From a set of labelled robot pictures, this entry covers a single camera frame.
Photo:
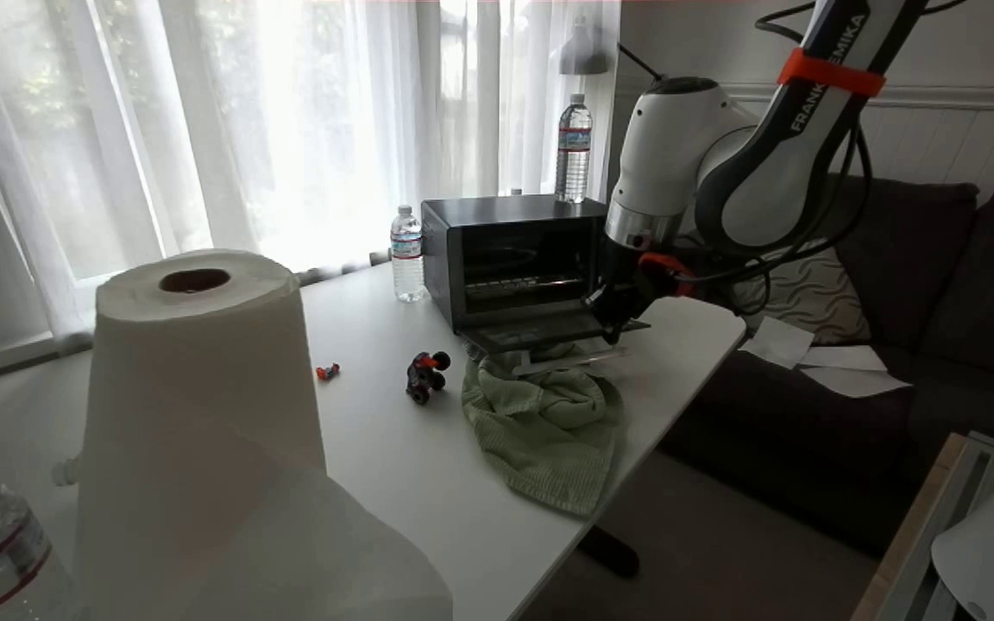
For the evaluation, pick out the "clear water bottle white label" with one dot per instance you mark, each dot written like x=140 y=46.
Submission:
x=573 y=149

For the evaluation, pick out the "white papers on sofa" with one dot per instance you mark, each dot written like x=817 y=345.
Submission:
x=846 y=369

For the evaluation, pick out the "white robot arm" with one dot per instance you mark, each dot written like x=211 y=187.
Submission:
x=710 y=199

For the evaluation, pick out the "white sheer curtains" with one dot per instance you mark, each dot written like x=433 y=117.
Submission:
x=144 y=129

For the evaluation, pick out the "black toaster oven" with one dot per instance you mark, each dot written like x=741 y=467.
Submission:
x=513 y=271

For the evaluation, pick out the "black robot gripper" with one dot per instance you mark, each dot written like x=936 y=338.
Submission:
x=630 y=285

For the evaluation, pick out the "small clear water bottle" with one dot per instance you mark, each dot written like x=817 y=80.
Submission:
x=405 y=254

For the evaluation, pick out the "small red object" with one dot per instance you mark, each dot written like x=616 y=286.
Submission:
x=326 y=374

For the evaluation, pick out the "white paper towel roll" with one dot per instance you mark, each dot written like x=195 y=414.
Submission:
x=202 y=482

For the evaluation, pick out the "dark grey sofa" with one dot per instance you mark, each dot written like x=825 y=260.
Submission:
x=922 y=268

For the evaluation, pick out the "wooden frame shelf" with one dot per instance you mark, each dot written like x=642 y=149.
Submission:
x=941 y=563

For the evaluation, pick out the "green cloth towel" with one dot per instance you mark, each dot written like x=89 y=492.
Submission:
x=551 y=437

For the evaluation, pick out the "red black toy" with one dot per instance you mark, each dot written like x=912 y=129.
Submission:
x=426 y=374

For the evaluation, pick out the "patterned beige cushion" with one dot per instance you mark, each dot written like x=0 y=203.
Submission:
x=817 y=295

